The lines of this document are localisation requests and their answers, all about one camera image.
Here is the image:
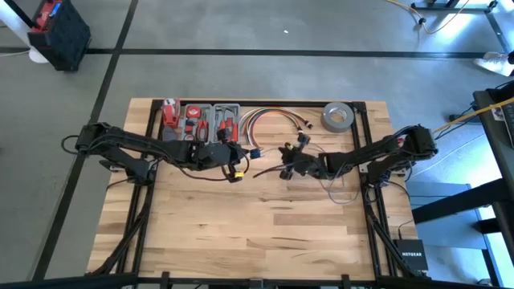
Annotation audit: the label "grey duct tape roll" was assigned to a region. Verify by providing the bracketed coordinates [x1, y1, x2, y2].
[320, 102, 355, 133]

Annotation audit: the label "small hammer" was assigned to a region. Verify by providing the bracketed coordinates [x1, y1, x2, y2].
[214, 104, 240, 121]

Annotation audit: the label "yellow extension cord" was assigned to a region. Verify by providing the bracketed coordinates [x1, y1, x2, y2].
[385, 0, 425, 25]
[417, 0, 471, 36]

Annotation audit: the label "black red storage crate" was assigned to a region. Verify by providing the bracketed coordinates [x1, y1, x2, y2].
[27, 0, 92, 72]

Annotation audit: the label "long yellow cable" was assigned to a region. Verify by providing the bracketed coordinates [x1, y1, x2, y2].
[431, 96, 514, 136]

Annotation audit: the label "multicoloured wire harness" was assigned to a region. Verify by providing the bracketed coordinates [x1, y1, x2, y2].
[239, 106, 314, 148]
[245, 110, 304, 149]

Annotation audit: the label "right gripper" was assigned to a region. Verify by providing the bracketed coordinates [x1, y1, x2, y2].
[279, 134, 322, 181]

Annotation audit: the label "person's foot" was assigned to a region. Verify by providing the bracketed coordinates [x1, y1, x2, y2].
[473, 51, 514, 77]

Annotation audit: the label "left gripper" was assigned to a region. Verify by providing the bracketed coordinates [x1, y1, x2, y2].
[208, 127, 253, 182]

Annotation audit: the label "thin blue cord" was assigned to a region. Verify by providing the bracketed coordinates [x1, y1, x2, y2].
[249, 142, 361, 205]

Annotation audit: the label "black desk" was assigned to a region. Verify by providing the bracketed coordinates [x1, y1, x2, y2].
[409, 79, 514, 282]

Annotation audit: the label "red handled pliers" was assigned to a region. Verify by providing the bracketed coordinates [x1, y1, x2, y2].
[195, 119, 210, 142]

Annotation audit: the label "grey open tool case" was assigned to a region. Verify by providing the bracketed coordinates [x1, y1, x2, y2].
[179, 103, 242, 146]

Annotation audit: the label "black Netgear router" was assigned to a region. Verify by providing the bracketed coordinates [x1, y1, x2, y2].
[393, 239, 429, 274]

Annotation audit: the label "black floor stand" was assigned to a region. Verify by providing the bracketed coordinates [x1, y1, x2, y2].
[410, 0, 514, 53]

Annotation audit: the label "white pole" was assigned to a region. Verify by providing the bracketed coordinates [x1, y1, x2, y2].
[0, 0, 50, 65]

